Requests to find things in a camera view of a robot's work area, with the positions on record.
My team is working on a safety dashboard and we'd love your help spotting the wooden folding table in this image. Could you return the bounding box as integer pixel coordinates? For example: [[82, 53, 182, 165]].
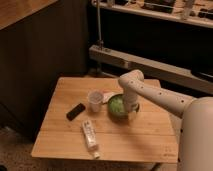
[[31, 77, 178, 163]]

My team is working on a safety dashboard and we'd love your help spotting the orange carrot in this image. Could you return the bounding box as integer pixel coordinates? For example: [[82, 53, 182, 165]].
[[102, 92, 115, 104]]

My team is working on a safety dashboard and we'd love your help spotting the metal shelf rack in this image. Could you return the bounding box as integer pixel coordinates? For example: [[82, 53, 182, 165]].
[[89, 0, 213, 95]]

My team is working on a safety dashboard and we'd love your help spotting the white plastic cup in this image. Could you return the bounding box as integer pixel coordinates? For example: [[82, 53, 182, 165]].
[[87, 90, 103, 113]]

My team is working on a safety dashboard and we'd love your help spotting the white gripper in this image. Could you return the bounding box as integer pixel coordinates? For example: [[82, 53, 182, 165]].
[[123, 89, 139, 113]]

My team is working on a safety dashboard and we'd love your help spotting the green ceramic bowl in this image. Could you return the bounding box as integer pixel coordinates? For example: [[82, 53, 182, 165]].
[[107, 94, 130, 119]]

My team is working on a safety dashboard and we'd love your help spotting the dark wooden cabinet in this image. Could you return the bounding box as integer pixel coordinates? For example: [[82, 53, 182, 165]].
[[0, 0, 88, 140]]

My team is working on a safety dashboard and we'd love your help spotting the black rectangular remote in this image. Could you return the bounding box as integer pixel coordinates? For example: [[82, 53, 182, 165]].
[[66, 103, 86, 121]]

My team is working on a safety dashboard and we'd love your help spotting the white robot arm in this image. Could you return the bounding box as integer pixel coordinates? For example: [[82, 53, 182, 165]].
[[118, 70, 213, 171]]

